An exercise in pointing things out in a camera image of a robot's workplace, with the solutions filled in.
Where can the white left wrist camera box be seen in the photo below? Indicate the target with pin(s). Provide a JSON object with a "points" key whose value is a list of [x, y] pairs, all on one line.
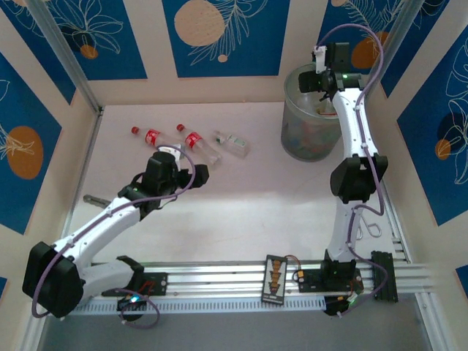
{"points": [[170, 151]]}

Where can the aluminium corner post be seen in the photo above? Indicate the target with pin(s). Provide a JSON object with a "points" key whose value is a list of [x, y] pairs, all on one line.
{"points": [[394, 45], [67, 55]]}

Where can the controller board green light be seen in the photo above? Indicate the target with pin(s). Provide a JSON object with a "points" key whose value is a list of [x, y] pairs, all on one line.
{"points": [[126, 303], [332, 307]]}

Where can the yellow power connector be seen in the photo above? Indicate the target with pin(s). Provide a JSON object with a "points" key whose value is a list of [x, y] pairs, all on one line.
{"points": [[300, 272]]}

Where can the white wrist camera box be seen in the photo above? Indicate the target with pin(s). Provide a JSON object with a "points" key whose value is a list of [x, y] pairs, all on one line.
{"points": [[170, 151], [320, 58]]}

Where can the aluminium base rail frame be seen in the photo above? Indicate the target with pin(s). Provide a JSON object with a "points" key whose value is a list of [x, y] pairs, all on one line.
{"points": [[219, 278]]}

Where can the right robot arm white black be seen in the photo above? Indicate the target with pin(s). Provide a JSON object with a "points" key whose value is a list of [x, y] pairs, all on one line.
{"points": [[351, 120]]}

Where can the small clear bottle green label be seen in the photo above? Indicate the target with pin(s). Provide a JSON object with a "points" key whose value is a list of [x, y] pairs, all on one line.
{"points": [[219, 138]]}

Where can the aluminium side rail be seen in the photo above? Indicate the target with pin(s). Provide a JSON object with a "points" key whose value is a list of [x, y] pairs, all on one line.
{"points": [[87, 153], [398, 245]]}

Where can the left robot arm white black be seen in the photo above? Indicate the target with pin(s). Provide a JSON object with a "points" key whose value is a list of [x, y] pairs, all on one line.
{"points": [[95, 226]]}

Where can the grey metal tool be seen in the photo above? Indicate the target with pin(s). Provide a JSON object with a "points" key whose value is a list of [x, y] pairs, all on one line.
{"points": [[96, 200]]}

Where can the black power distribution board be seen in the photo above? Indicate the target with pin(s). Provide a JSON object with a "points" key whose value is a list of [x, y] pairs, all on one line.
{"points": [[273, 298]]}

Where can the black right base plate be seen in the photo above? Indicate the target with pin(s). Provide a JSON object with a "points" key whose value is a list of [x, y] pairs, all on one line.
{"points": [[309, 281]]}

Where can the cola bottle red label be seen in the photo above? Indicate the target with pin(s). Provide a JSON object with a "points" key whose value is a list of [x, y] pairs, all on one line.
{"points": [[193, 140], [153, 137]]}

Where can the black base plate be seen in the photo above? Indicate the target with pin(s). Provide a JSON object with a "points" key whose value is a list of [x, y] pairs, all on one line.
{"points": [[157, 283], [309, 281]]}

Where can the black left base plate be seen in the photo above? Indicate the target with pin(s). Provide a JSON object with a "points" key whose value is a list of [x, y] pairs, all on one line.
{"points": [[157, 283]]}

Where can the left controller board green light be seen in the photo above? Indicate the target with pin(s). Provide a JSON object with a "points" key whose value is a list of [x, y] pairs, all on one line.
{"points": [[126, 303]]}

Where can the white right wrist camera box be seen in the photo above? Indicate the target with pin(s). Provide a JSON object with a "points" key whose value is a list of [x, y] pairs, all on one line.
{"points": [[320, 58]]}

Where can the translucent grey round bin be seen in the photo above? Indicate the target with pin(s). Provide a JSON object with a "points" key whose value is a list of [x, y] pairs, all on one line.
{"points": [[303, 139]]}

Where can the clear rectangular plastic bottle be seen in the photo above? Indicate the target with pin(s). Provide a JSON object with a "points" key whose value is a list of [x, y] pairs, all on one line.
{"points": [[237, 144]]}

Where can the black slotted bracket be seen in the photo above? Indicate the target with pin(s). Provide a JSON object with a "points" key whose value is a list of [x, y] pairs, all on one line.
{"points": [[387, 281]]}

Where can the right controller board green light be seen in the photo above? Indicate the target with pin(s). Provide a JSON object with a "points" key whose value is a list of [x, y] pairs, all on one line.
{"points": [[332, 307]]}

